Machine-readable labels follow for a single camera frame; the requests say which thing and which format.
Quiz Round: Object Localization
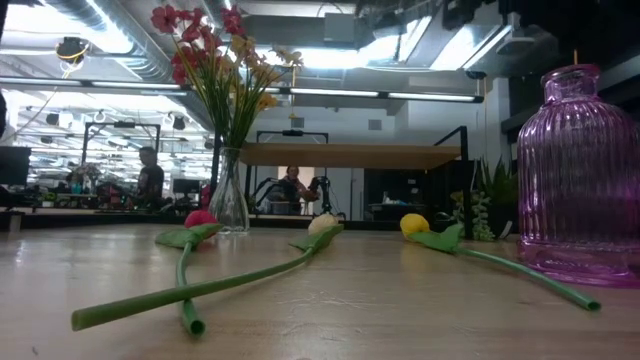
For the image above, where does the potted artificial succulent plant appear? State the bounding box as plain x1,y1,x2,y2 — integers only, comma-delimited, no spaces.
449,157,521,242

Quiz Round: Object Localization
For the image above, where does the peach cream artificial tulip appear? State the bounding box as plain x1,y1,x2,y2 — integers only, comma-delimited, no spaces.
70,212,345,333

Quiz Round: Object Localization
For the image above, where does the yellow artificial tulip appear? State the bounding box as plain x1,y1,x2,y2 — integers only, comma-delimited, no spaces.
398,212,603,313

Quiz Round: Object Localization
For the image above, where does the red artificial tulip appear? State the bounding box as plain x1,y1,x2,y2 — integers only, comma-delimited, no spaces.
153,209,225,338

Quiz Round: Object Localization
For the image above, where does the black background rig frame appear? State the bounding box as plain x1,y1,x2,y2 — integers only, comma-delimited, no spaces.
255,129,330,146
81,121,162,176

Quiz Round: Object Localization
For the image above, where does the black metal shelf frame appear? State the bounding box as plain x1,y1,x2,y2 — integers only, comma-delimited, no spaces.
211,121,475,241

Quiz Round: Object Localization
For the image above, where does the red artificial flower bunch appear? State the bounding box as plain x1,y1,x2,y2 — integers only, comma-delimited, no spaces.
149,3,247,151

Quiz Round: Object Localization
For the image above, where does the long ceiling light tube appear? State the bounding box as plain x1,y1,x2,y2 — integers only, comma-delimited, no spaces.
0,75,84,87
289,87,380,98
89,80,182,92
387,91,485,104
189,84,281,95

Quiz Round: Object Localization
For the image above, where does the yellow artificial flower bunch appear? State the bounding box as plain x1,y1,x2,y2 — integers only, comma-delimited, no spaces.
219,33,305,151

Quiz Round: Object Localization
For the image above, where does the white ceiling fixture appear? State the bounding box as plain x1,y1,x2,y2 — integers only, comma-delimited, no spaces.
494,13,542,57

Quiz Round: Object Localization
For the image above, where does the silver ribbed ceiling duct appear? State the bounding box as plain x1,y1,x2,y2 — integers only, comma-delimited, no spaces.
44,0,175,82

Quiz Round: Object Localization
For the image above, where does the grey ceiling unit box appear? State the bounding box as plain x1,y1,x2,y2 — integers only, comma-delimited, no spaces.
323,12,357,44

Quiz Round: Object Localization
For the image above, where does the black yellow ceiling cord reel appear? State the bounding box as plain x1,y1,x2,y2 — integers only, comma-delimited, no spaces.
54,36,91,65

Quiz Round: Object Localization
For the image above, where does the person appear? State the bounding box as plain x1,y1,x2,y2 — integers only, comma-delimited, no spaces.
134,145,166,209
272,165,321,214

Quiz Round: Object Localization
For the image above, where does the black computer monitor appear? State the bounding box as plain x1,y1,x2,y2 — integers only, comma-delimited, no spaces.
0,145,33,187

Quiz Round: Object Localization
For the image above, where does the wooden shelf board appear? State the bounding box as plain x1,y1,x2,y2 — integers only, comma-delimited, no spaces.
239,142,462,171

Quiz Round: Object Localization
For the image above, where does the purple ribbed glass vase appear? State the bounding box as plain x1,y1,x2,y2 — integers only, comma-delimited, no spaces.
516,63,640,290

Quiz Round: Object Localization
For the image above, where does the clear glass vase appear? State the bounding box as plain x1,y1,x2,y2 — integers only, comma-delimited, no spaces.
207,145,252,235

